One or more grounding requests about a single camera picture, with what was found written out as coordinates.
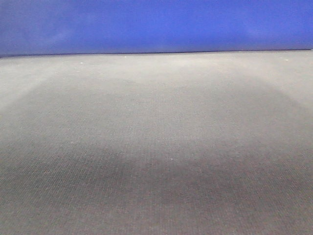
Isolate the blue plastic bin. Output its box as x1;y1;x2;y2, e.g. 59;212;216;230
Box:
0;0;313;56

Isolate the dark grey conveyor belt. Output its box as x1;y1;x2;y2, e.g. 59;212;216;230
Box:
0;51;313;235

